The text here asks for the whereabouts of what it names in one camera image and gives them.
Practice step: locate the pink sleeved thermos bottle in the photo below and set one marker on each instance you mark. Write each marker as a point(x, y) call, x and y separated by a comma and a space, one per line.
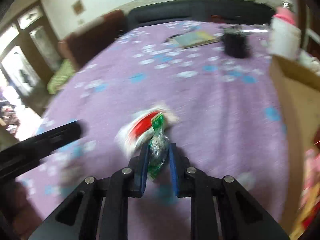
point(285, 12)

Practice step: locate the small wall plaque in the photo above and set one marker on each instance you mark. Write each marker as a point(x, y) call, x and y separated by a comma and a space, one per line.
point(78, 7)

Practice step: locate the pink snack packet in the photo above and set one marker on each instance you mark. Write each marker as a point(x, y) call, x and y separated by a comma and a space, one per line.
point(310, 191)

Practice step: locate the black cylindrical cup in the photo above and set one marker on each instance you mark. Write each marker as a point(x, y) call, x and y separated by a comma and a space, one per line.
point(235, 42)

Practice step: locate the small white red packet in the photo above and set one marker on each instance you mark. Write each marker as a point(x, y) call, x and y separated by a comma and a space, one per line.
point(134, 134)

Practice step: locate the notebook on table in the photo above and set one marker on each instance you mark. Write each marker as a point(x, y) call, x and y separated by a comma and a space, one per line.
point(194, 39)

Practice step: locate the green patterned cushion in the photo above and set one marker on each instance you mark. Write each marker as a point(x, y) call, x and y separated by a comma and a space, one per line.
point(61, 77)

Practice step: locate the maroon armchair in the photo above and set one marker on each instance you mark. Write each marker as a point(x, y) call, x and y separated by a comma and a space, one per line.
point(86, 42)

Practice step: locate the wooden glass door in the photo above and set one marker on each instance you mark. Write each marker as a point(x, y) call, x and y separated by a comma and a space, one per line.
point(29, 56)

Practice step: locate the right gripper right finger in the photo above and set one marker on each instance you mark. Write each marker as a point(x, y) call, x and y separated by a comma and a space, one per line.
point(220, 208)

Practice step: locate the white socks pile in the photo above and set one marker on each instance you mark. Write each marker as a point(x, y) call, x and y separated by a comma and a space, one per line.
point(309, 62)

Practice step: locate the white plastic jar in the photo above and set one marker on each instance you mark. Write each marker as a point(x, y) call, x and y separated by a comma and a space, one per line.
point(284, 39)

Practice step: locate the clear green-edged candy packet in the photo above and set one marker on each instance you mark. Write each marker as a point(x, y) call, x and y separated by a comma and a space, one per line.
point(158, 146)

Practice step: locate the purple floral tablecloth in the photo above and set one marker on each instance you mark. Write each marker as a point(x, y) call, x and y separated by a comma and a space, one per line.
point(229, 117)

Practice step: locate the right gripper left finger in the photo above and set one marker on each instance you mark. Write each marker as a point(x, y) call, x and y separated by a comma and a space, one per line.
point(97, 208)

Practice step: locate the black leather sofa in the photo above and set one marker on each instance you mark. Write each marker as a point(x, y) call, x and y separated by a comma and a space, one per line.
point(216, 11)

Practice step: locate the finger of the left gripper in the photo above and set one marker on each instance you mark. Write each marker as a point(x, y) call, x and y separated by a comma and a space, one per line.
point(56, 138)

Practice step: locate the shallow cardboard box tray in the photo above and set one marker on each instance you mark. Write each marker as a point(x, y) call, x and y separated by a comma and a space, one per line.
point(298, 93)

